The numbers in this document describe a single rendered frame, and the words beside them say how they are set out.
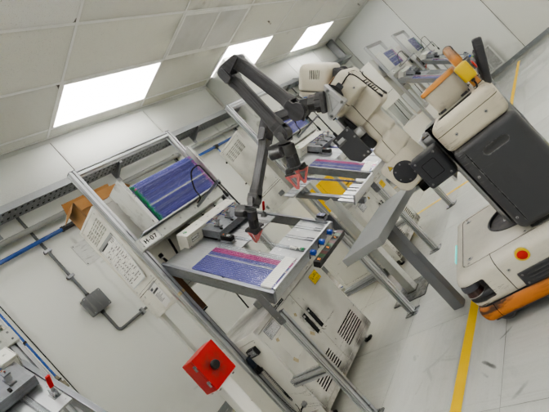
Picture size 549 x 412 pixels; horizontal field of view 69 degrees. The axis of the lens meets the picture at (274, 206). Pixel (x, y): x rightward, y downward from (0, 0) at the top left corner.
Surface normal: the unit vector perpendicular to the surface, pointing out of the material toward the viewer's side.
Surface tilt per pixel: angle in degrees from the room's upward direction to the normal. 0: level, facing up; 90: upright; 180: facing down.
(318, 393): 90
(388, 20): 90
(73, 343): 90
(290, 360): 90
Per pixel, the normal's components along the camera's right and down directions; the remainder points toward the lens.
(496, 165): -0.40, 0.35
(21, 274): 0.55, -0.52
